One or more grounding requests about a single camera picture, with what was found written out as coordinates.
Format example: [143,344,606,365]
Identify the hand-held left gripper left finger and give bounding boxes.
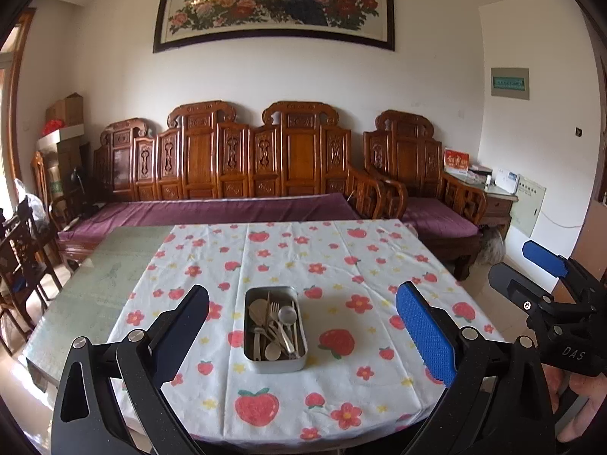
[50,284,210,455]

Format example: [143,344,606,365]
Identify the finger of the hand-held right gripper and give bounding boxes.
[488,262,597,338]
[522,240,607,310]

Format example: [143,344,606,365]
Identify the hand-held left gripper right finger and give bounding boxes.
[396,281,555,455]

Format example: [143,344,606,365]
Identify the rectangular metal box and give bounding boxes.
[243,286,309,373]

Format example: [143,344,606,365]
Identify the metal fork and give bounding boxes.
[269,321,296,357]

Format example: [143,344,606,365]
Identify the large metal spoon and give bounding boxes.
[277,306,299,358]

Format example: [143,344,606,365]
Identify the person's right hand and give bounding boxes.
[563,375,607,438]

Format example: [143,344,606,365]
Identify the grey fluffy mop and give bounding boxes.
[476,230,506,266]

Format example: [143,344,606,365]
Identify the white metal panel door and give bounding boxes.
[512,181,547,238]

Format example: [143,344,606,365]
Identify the brown cardboard board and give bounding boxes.
[569,199,607,266]

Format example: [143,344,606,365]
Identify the wooden side table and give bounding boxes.
[446,171,520,242]

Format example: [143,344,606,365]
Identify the white desktop device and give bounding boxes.
[491,168,520,194]

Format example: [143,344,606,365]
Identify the square purple seat cushion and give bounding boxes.
[403,196,480,240]

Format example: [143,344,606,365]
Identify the strawberry print tablecloth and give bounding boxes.
[107,219,506,444]

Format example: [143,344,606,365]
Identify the red gift box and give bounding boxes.
[443,148,470,172]

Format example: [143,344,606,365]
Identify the long carved wooden sofa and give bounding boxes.
[57,100,409,271]

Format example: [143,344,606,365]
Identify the wooden dining chair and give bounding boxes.
[0,209,64,356]

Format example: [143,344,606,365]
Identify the large cardboard box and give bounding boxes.
[56,140,93,185]

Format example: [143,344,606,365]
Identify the clear plastic bag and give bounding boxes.
[14,177,48,219]

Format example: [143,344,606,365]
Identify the small cardboard box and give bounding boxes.
[45,93,85,126]

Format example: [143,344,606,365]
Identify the framed peacock painting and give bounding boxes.
[153,0,396,54]

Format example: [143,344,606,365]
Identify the white cable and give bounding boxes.
[541,209,578,227]

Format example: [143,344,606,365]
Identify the grey wall electrical box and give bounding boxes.
[490,67,530,100]

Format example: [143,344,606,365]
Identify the wooden door frame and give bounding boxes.
[0,7,39,190]

